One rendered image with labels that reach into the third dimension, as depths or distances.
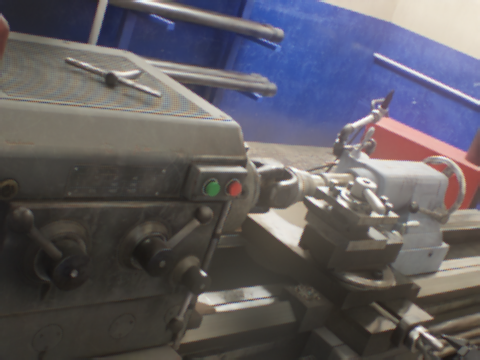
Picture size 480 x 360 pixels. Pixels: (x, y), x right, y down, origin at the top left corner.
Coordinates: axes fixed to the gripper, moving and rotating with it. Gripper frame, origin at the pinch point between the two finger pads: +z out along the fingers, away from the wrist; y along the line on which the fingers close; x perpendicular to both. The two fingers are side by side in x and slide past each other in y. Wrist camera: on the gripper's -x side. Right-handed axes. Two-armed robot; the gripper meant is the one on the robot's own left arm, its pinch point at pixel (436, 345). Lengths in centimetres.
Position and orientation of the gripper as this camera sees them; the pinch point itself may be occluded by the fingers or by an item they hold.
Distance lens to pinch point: 187.4
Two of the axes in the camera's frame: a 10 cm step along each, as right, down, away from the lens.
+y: -7.2, 6.6, -2.3
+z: -6.2, -4.6, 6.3
